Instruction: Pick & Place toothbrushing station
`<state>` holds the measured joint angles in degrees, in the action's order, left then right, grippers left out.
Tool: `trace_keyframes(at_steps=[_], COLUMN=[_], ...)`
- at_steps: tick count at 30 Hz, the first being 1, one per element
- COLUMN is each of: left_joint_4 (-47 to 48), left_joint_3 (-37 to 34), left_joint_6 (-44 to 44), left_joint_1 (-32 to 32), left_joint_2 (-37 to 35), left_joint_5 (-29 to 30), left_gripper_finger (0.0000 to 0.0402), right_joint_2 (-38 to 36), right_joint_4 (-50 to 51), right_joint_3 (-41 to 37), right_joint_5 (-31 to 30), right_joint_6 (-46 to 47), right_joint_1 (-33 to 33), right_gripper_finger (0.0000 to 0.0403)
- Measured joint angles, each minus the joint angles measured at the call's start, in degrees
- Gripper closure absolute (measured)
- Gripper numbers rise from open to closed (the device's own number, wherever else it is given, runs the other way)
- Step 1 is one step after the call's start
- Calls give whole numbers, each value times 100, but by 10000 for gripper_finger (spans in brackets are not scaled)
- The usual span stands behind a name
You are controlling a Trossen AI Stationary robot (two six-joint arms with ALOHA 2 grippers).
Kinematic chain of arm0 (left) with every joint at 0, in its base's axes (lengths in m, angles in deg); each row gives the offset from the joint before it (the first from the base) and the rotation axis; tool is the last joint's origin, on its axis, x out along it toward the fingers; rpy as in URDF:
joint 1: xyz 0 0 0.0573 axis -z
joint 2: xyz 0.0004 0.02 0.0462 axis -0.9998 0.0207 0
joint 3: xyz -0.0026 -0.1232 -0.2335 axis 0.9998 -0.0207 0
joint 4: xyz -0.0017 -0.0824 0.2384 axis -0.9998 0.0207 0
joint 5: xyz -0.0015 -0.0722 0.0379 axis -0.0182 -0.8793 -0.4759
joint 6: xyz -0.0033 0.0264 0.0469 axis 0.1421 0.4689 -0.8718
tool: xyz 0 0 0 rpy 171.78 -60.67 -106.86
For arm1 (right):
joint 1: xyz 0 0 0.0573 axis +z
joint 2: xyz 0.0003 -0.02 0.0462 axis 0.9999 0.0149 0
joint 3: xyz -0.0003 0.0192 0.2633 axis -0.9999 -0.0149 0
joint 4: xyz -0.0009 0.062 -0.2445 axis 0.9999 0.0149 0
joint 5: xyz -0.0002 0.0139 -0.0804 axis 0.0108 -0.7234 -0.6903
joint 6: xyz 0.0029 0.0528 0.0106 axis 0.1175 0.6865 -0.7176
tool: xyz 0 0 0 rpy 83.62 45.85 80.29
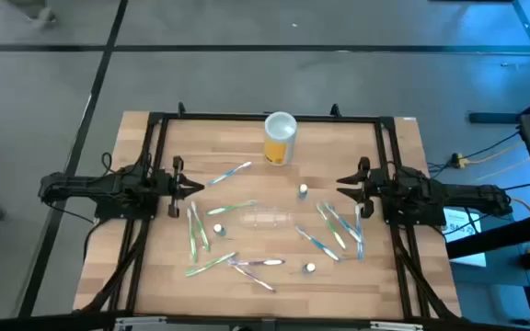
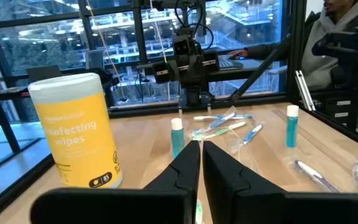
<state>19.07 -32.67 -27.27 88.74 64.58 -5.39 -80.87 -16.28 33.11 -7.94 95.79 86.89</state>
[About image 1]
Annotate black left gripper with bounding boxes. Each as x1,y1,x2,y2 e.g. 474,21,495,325
156,154,205,219

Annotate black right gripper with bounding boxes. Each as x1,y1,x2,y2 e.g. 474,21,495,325
336,156,386,220

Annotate blue toothbrush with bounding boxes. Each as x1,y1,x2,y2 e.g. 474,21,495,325
354,204,365,263
294,224,342,263
322,201,363,244
205,160,253,187

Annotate green toothbrush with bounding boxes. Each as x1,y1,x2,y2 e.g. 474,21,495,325
190,200,212,253
315,201,348,252
205,199,259,217
185,207,199,264
184,250,238,279

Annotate purple toothbrush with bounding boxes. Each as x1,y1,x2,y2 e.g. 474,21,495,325
226,257,287,268
230,262,278,293

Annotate clear acrylic organizer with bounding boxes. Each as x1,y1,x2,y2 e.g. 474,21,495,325
236,205,297,233

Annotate yellow wipes canister white lid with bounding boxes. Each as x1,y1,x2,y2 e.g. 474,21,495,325
263,110,299,167

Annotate white paper sheet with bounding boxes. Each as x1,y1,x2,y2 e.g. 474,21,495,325
442,206,488,268

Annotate silver aluminium profile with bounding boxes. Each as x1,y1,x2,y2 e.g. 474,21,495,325
113,315,168,331
369,320,425,331

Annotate black floor beam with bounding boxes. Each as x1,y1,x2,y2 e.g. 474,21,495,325
446,211,530,259

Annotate black floor bar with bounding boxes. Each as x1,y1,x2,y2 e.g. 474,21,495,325
469,111,522,124

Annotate black aluminium table frame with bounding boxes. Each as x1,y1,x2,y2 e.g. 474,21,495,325
74,101,464,323

